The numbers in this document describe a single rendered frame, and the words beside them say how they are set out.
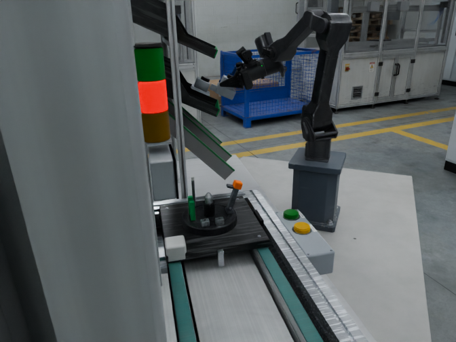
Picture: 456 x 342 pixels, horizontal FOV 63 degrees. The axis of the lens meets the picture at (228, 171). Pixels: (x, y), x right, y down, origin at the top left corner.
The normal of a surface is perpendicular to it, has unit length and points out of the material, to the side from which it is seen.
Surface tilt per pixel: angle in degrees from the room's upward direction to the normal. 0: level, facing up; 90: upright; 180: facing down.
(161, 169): 90
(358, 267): 0
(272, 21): 90
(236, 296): 0
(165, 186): 90
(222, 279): 0
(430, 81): 90
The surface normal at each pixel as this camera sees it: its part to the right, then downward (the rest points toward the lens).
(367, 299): -0.02, -0.92
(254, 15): 0.39, 0.35
